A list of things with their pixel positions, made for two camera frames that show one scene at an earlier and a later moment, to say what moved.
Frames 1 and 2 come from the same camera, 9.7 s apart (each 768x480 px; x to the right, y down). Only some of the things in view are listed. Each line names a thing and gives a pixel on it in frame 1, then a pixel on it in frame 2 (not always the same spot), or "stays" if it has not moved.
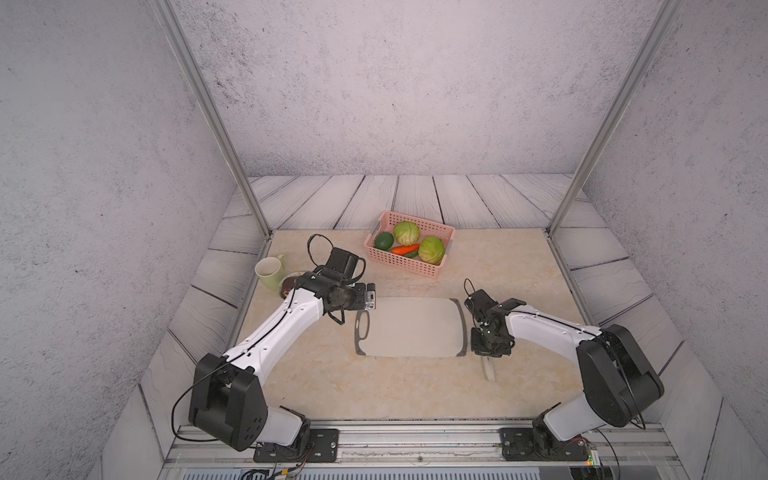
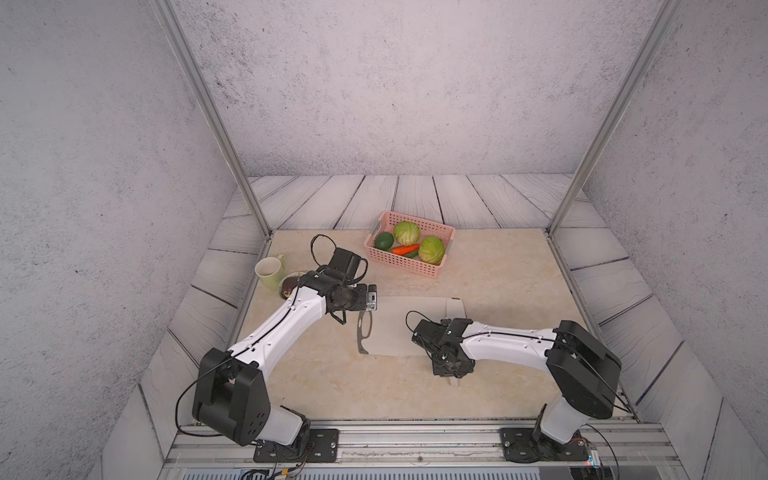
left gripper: [361, 301] stays
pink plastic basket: [387, 222] stays
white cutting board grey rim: [412, 327] stays
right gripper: [500, 350] to [461, 370]
